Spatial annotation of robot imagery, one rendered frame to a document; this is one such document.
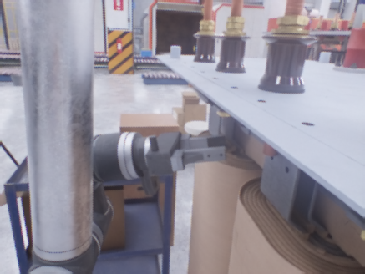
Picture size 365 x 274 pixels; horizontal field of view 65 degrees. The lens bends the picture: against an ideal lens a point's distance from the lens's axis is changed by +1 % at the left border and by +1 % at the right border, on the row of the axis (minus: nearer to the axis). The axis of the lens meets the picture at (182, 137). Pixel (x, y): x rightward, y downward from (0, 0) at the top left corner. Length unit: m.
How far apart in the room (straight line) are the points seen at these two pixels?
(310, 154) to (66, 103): 0.33
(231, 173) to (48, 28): 0.66
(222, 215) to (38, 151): 0.67
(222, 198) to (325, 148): 0.70
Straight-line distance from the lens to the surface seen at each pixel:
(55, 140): 0.46
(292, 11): 0.55
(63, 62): 0.44
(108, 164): 0.60
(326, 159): 0.26
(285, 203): 0.61
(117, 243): 1.41
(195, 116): 3.73
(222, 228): 1.02
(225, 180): 0.92
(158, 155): 0.55
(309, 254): 0.63
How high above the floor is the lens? 1.45
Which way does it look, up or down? 20 degrees down
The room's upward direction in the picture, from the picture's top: 3 degrees clockwise
